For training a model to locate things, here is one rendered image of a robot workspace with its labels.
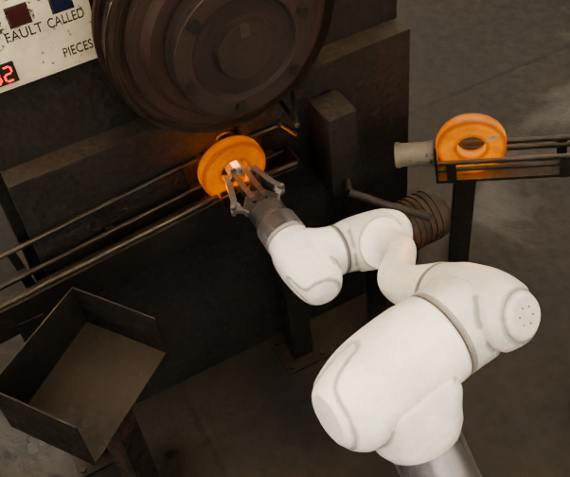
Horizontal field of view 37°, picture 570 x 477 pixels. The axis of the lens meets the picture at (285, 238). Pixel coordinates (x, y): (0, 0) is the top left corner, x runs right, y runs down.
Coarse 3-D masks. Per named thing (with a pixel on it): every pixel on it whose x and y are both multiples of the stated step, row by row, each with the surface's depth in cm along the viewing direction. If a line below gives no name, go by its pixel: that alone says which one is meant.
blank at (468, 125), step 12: (456, 120) 190; (468, 120) 188; (480, 120) 188; (492, 120) 189; (444, 132) 191; (456, 132) 190; (468, 132) 190; (480, 132) 190; (492, 132) 189; (504, 132) 190; (444, 144) 193; (456, 144) 193; (492, 144) 191; (504, 144) 191; (444, 156) 196; (456, 156) 195; (468, 156) 196; (480, 156) 195; (492, 156) 194
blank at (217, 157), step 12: (216, 144) 184; (228, 144) 183; (240, 144) 184; (252, 144) 186; (204, 156) 185; (216, 156) 183; (228, 156) 184; (240, 156) 186; (252, 156) 188; (264, 156) 190; (204, 168) 184; (216, 168) 185; (264, 168) 193; (204, 180) 186; (216, 180) 188; (216, 192) 190
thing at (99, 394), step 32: (64, 320) 174; (96, 320) 179; (128, 320) 172; (32, 352) 168; (64, 352) 178; (96, 352) 177; (128, 352) 176; (160, 352) 175; (0, 384) 162; (32, 384) 171; (64, 384) 173; (96, 384) 172; (128, 384) 171; (32, 416) 158; (64, 416) 168; (96, 416) 167; (128, 416) 183; (64, 448) 162; (96, 448) 163; (128, 448) 187
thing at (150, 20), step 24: (144, 0) 148; (168, 0) 148; (312, 0) 165; (144, 24) 151; (168, 24) 151; (144, 48) 153; (312, 48) 173; (144, 72) 157; (168, 72) 157; (144, 96) 160; (168, 96) 161; (192, 120) 170; (216, 120) 172
